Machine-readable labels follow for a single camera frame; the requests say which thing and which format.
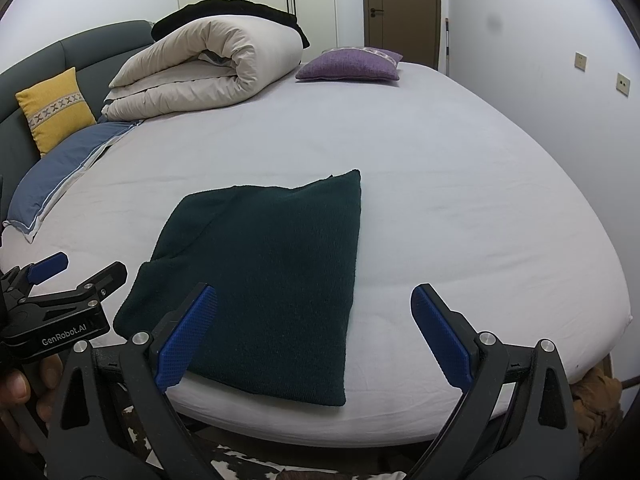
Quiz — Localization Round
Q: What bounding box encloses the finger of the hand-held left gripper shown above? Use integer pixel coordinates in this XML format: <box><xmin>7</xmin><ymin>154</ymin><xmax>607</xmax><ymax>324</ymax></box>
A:
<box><xmin>0</xmin><ymin>252</ymin><xmax>69</xmax><ymax>306</ymax></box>
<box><xmin>22</xmin><ymin>261</ymin><xmax>128</xmax><ymax>318</ymax></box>

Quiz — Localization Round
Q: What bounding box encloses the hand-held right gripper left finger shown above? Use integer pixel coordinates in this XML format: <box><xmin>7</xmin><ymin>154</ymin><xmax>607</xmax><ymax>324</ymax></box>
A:
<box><xmin>42</xmin><ymin>282</ymin><xmax>218</xmax><ymax>480</ymax></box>

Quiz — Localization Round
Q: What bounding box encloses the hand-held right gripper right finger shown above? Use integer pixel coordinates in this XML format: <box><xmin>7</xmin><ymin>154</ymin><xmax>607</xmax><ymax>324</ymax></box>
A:
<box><xmin>410</xmin><ymin>283</ymin><xmax>583</xmax><ymax>480</ymax></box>

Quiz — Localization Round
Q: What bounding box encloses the dark green knit sweater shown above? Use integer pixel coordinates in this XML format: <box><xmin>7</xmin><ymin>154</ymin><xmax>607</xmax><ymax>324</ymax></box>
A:
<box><xmin>114</xmin><ymin>169</ymin><xmax>362</xmax><ymax>407</ymax></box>

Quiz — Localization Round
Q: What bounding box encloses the person's left hand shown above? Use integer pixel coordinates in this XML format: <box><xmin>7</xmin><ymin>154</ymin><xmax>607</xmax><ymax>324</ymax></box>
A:
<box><xmin>0</xmin><ymin>352</ymin><xmax>63</xmax><ymax>453</ymax></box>

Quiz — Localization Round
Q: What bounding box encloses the blue pillow with white trim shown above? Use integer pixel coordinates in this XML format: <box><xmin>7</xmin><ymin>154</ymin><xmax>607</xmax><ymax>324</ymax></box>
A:
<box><xmin>2</xmin><ymin>119</ymin><xmax>146</xmax><ymax>244</ymax></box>

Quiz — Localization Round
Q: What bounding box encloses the cowhide patterned rug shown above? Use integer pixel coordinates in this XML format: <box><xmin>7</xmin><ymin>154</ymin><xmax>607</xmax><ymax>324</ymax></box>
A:
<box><xmin>112</xmin><ymin>380</ymin><xmax>408</xmax><ymax>480</ymax></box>

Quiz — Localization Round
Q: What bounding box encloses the bed with white sheet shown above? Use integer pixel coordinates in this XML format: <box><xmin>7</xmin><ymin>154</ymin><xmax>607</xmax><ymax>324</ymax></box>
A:
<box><xmin>0</xmin><ymin>61</ymin><xmax>633</xmax><ymax>448</ymax></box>

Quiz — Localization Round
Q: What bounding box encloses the yellow patterned pillow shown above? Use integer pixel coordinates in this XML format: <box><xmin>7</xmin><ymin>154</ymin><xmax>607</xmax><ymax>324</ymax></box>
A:
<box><xmin>15</xmin><ymin>67</ymin><xmax>97</xmax><ymax>157</ymax></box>

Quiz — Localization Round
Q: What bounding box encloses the brown cloth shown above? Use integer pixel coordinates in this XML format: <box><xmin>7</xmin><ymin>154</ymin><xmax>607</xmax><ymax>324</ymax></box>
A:
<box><xmin>572</xmin><ymin>365</ymin><xmax>623</xmax><ymax>461</ymax></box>

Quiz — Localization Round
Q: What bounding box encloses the grey upholstered headboard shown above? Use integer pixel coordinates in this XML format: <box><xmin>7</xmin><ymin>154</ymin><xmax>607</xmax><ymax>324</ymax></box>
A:
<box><xmin>0</xmin><ymin>20</ymin><xmax>156</xmax><ymax>201</ymax></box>

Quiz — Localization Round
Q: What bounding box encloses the beige folded duvet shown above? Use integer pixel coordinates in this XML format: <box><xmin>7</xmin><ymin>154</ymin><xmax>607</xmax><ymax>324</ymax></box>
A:
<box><xmin>101</xmin><ymin>15</ymin><xmax>303</xmax><ymax>122</ymax></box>

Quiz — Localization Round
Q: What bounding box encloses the purple pillow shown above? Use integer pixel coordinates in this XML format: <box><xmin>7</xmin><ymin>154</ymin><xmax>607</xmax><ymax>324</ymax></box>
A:
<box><xmin>295</xmin><ymin>46</ymin><xmax>404</xmax><ymax>82</ymax></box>

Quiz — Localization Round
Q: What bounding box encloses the black blanket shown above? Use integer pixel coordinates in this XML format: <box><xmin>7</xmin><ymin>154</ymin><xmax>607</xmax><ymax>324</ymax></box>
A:
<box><xmin>151</xmin><ymin>0</ymin><xmax>311</xmax><ymax>51</ymax></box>

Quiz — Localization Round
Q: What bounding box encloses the brown door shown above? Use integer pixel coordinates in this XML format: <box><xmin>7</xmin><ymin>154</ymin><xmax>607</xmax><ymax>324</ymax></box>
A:
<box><xmin>361</xmin><ymin>0</ymin><xmax>442</xmax><ymax>68</ymax></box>

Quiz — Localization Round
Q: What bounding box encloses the white wardrobe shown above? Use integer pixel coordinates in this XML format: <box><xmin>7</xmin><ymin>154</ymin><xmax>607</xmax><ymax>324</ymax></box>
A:
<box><xmin>174</xmin><ymin>0</ymin><xmax>363</xmax><ymax>48</ymax></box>

